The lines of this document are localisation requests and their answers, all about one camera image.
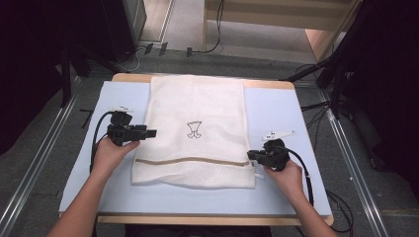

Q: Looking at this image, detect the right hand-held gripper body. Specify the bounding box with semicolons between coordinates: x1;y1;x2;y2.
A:
256;129;296;173

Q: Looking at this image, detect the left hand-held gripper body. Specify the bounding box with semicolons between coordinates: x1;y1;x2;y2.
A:
106;106;148;147

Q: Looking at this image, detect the cream white towel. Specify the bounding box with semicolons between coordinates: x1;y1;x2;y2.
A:
130;74;266;191

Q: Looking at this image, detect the person's left hand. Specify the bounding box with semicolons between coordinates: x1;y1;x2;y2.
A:
91;135;141;177

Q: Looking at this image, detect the person's right hand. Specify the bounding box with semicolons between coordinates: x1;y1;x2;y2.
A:
263;159;304;202

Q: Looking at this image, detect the wooden table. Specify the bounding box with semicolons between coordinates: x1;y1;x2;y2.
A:
58;72;335;227

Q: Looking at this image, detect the light blue table mat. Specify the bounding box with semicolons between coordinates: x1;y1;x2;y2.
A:
58;80;332;217

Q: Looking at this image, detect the black metal stand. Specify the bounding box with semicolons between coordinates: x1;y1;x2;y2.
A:
59;42;117;109
279;48;350;120

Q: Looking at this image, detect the person's dark clothing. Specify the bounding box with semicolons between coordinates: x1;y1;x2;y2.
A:
123;224;273;237

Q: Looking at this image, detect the dark cabinet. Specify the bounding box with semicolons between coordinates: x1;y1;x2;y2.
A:
100;0;148;64

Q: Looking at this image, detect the black curtain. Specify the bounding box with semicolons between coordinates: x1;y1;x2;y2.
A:
0;0;110;156
329;0;419;198

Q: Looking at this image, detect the light wooden shelf unit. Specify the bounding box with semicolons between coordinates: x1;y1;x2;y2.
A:
201;0;364;63

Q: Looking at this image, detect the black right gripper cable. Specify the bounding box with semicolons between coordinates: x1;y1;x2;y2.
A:
285;146;315;207

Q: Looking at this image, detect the white floor cable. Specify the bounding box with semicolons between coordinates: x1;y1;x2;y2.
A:
122;44;148;73

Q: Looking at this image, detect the metal floor rail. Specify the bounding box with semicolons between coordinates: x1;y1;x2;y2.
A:
316;88;391;237
0;76;83;237

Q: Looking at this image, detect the black looped floor cable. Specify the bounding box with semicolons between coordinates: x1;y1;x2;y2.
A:
325;190;356;235

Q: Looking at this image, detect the black hanging cable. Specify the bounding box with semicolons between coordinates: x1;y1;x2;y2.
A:
191;0;226;55

